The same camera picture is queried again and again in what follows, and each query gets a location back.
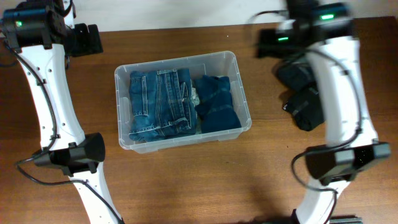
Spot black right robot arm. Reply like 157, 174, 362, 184
257, 1, 391, 224

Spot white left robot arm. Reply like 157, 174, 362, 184
1, 1, 123, 223

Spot teal blue garment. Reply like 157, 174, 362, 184
194, 75, 241, 134

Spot light blue jeans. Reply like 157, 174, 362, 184
192, 87, 201, 134

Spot clear plastic storage bin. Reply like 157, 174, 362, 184
114, 51, 252, 154

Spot dark blue jeans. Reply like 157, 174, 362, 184
129, 68, 197, 142

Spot black garment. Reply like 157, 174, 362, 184
283, 85, 325, 131
276, 57, 316, 91

